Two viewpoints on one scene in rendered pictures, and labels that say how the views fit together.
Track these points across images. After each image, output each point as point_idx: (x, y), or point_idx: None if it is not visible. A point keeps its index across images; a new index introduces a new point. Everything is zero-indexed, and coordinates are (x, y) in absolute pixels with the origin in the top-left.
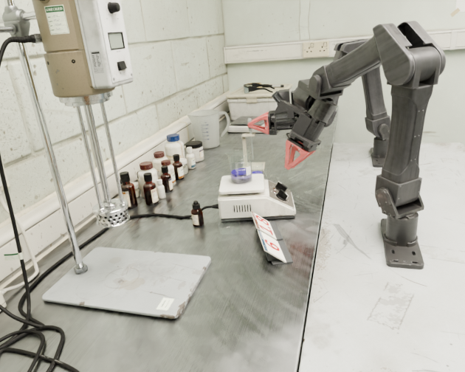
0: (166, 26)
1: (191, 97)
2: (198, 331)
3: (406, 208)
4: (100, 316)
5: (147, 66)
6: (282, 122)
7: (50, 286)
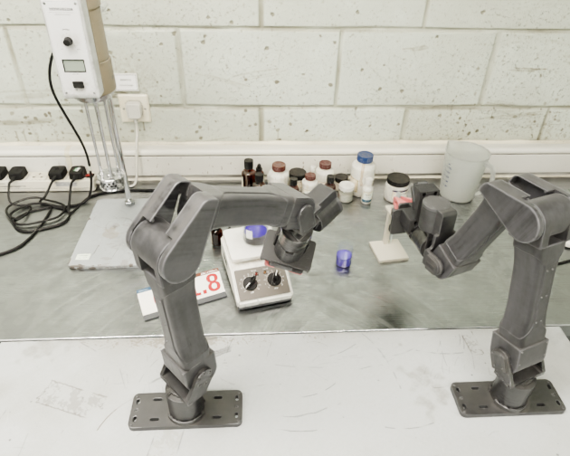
0: (495, 9)
1: (523, 119)
2: (54, 282)
3: (180, 384)
4: (79, 232)
5: (407, 60)
6: (403, 225)
7: (116, 198)
